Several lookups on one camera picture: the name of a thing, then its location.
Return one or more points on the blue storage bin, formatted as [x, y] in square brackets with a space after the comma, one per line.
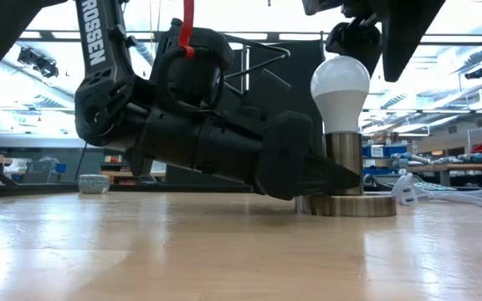
[396, 150]

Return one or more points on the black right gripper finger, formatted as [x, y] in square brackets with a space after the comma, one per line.
[356, 42]
[404, 29]

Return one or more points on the black overhead fixture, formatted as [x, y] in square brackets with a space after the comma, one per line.
[38, 62]
[474, 74]

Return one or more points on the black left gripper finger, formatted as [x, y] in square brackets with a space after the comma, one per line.
[329, 180]

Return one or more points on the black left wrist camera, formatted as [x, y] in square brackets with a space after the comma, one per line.
[268, 94]

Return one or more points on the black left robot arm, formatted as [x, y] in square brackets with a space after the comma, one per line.
[98, 50]

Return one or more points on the brass lamp socket base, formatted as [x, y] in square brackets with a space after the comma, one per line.
[345, 150]

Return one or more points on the white lightbulb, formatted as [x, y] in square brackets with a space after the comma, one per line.
[341, 100]

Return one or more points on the wooden workbench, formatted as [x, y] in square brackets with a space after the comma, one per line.
[458, 168]

